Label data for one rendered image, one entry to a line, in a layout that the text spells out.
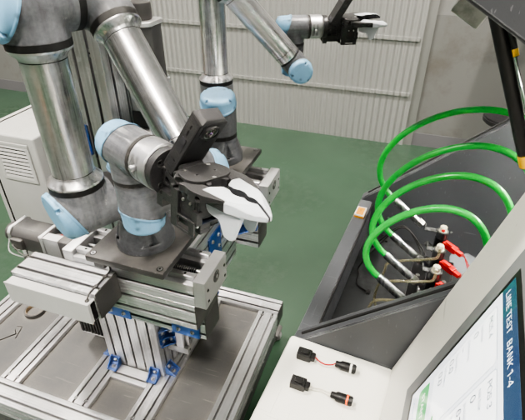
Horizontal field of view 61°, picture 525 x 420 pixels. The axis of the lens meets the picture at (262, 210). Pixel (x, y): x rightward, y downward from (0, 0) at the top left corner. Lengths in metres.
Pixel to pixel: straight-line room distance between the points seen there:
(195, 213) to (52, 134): 0.45
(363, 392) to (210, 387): 1.02
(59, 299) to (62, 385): 0.82
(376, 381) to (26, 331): 1.69
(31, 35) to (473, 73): 3.60
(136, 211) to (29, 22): 0.35
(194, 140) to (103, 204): 0.48
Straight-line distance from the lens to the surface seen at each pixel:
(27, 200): 1.56
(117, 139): 0.72
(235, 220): 0.54
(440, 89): 4.12
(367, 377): 0.97
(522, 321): 0.52
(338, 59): 4.08
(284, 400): 0.92
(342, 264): 1.25
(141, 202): 0.76
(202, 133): 0.58
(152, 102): 0.85
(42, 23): 0.88
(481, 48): 4.05
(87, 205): 1.01
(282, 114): 4.36
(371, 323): 0.92
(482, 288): 0.68
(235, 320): 2.09
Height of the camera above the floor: 1.75
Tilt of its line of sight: 34 degrees down
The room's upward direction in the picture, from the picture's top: straight up
